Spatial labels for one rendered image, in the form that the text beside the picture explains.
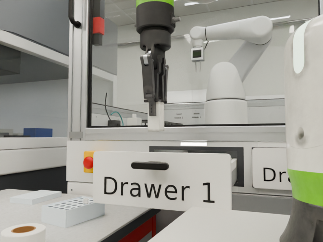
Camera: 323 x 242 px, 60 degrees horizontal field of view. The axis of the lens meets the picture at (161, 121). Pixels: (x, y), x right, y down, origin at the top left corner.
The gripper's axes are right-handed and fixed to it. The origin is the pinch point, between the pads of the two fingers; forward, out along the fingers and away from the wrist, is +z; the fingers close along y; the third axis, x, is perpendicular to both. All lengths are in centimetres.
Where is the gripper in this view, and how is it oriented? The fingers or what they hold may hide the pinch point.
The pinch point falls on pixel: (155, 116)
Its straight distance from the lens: 67.4
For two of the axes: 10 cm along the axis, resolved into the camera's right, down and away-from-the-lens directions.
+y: 3.4, 0.1, 9.4
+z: 0.1, 10.0, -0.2
